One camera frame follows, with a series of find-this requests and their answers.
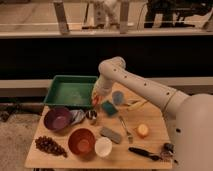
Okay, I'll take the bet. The yellow orange fruit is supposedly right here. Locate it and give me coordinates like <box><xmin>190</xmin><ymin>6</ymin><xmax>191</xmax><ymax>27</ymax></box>
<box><xmin>136</xmin><ymin>124</ymin><xmax>149</xmax><ymax>138</ymax></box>

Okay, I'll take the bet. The purple plastic bowl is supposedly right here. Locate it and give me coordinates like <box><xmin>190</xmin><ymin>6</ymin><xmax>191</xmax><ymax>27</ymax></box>
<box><xmin>44</xmin><ymin>107</ymin><xmax>73</xmax><ymax>131</ymax></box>

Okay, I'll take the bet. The small dark toy object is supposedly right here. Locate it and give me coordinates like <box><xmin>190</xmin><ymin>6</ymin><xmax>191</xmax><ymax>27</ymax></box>
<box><xmin>161</xmin><ymin>143</ymin><xmax>174</xmax><ymax>158</ymax></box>

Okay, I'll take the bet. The white plastic cup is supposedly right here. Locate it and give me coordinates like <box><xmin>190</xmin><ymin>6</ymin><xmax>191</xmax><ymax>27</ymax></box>
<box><xmin>95</xmin><ymin>137</ymin><xmax>112</xmax><ymax>157</ymax></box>

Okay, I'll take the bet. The small metal cup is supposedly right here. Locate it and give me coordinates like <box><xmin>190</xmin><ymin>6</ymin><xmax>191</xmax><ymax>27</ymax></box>
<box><xmin>86</xmin><ymin>110</ymin><xmax>97</xmax><ymax>125</ymax></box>

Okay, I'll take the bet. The blue grey plastic cup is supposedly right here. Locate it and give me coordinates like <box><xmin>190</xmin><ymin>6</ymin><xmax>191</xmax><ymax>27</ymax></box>
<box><xmin>112</xmin><ymin>91</ymin><xmax>124</xmax><ymax>105</ymax></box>

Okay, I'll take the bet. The black handled brush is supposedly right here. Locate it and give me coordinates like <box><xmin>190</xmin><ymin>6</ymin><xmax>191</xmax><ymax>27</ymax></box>
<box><xmin>128</xmin><ymin>147</ymin><xmax>161</xmax><ymax>161</ymax></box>

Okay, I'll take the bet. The bunch of dark grapes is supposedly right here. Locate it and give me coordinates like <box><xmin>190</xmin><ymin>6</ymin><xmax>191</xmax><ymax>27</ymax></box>
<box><xmin>35</xmin><ymin>136</ymin><xmax>68</xmax><ymax>158</ymax></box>

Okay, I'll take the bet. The metal fork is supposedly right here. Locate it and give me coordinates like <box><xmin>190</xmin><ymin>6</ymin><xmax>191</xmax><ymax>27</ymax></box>
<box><xmin>119</xmin><ymin>116</ymin><xmax>133</xmax><ymax>144</ymax></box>

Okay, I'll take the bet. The wooden table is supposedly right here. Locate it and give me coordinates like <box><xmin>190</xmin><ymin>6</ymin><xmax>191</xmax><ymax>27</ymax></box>
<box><xmin>24</xmin><ymin>80</ymin><xmax>178</xmax><ymax>171</ymax></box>

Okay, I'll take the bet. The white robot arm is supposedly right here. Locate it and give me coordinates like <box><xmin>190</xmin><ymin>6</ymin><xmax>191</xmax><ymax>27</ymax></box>
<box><xmin>92</xmin><ymin>56</ymin><xmax>213</xmax><ymax>171</ymax></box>

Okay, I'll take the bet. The orange plastic bowl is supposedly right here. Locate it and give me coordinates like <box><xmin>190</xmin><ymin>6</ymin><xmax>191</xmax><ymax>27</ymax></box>
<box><xmin>68</xmin><ymin>128</ymin><xmax>96</xmax><ymax>156</ymax></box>

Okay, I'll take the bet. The green plastic tray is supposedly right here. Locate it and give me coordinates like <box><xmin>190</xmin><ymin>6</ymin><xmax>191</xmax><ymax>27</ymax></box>
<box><xmin>44</xmin><ymin>75</ymin><xmax>97</xmax><ymax>109</ymax></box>

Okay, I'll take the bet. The grey sponge block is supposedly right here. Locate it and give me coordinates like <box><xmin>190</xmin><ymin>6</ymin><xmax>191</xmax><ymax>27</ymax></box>
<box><xmin>100</xmin><ymin>127</ymin><xmax>122</xmax><ymax>144</ymax></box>

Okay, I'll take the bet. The crumpled grey cloth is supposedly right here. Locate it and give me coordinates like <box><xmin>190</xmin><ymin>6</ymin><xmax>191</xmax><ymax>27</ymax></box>
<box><xmin>71</xmin><ymin>110</ymin><xmax>86</xmax><ymax>125</ymax></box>

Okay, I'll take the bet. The teal green sponge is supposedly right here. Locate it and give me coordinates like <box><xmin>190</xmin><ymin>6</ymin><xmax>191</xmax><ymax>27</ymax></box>
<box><xmin>101</xmin><ymin>101</ymin><xmax>118</xmax><ymax>116</ymax></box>

